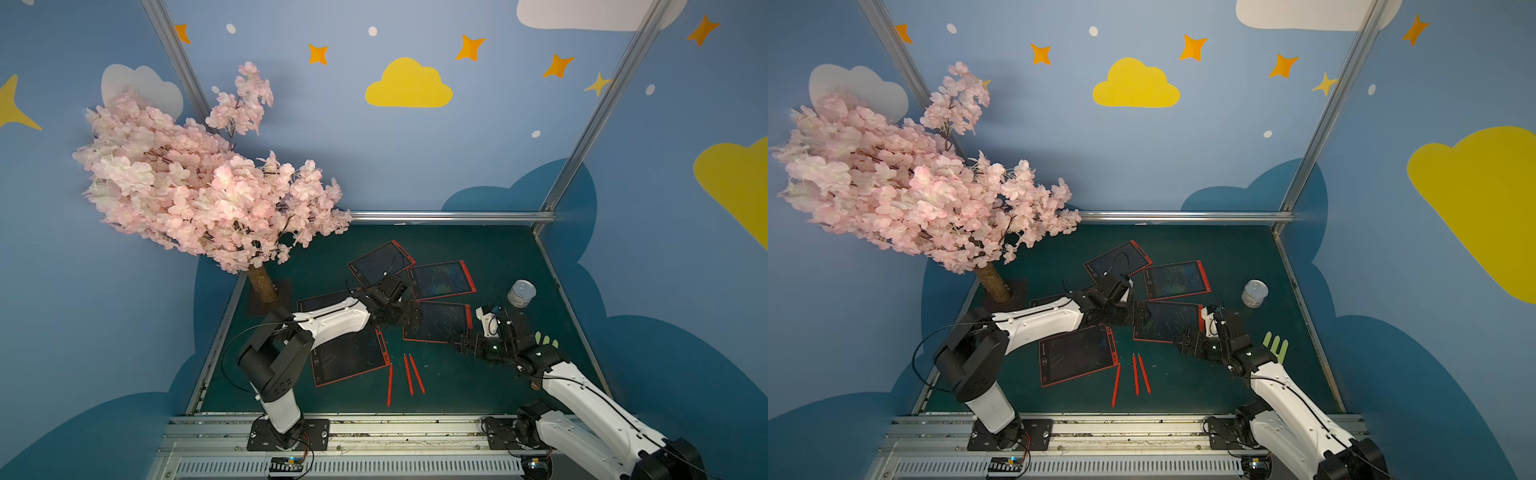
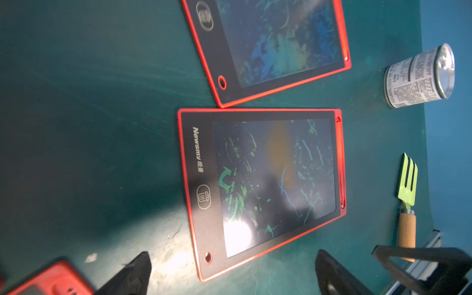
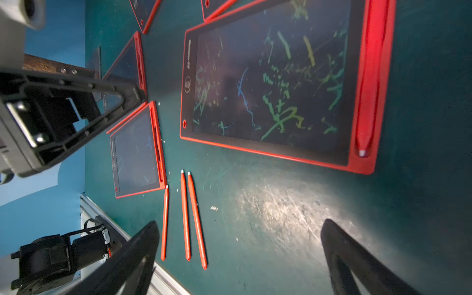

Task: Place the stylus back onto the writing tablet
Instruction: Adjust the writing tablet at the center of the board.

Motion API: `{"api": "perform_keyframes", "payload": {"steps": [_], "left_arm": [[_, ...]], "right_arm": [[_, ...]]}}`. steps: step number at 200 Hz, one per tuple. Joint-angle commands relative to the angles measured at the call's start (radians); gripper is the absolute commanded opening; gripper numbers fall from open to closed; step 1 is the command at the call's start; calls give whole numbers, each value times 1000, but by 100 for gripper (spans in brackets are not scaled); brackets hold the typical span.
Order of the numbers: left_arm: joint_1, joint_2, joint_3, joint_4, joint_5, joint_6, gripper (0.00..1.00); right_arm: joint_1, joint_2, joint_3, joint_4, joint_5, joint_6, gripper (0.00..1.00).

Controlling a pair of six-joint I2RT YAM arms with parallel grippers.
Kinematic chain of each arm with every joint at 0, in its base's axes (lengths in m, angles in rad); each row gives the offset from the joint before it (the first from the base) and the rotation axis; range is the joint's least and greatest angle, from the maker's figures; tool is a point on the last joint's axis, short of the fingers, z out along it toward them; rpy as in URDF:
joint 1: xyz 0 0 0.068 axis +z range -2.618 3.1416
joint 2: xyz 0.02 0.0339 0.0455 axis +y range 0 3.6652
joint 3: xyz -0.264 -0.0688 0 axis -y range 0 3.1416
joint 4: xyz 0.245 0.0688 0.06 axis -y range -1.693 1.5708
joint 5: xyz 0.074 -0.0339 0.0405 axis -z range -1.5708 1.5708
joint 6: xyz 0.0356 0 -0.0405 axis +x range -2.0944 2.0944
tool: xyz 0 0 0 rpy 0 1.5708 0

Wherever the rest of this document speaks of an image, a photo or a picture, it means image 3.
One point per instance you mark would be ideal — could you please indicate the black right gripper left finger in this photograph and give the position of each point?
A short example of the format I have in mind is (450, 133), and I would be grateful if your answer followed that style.
(129, 270)

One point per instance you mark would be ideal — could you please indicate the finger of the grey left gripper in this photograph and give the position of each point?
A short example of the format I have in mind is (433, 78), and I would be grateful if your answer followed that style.
(45, 118)

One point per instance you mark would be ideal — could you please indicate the red stylus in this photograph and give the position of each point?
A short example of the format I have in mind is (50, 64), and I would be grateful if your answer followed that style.
(184, 202)
(197, 222)
(165, 223)
(374, 39)

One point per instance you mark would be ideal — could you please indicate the red tablet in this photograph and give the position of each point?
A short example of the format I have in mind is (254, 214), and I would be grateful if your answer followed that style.
(213, 8)
(282, 79)
(129, 66)
(137, 154)
(144, 11)

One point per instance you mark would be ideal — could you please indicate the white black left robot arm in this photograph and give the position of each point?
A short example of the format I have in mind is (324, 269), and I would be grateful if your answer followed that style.
(52, 261)

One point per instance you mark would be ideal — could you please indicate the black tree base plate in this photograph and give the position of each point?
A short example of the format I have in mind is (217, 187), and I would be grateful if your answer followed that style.
(94, 63)

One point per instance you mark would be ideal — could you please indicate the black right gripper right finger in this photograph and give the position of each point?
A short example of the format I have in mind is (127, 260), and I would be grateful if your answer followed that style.
(347, 260)

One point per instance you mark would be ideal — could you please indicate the pink cherry blossom tree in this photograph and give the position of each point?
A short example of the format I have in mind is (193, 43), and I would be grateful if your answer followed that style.
(34, 63)

